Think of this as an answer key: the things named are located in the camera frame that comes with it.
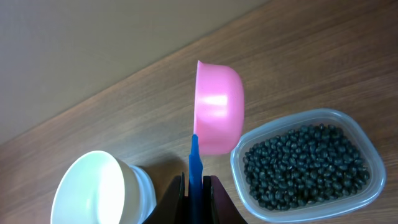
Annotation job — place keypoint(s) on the clear plastic bean container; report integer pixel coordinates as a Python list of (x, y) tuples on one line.
[(316, 211)]

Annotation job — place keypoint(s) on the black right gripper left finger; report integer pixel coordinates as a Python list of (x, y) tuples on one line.
[(171, 208)]

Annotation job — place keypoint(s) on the white bowl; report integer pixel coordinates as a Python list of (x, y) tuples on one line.
[(97, 188)]

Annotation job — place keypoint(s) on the black beans in container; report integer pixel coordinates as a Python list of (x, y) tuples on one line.
[(311, 164)]

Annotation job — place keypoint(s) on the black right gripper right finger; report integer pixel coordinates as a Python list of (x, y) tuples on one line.
[(218, 208)]

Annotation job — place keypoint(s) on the white digital kitchen scale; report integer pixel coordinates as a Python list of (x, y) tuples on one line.
[(147, 193)]

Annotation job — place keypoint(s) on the pink scoop blue handle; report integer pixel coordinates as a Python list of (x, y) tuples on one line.
[(217, 125)]

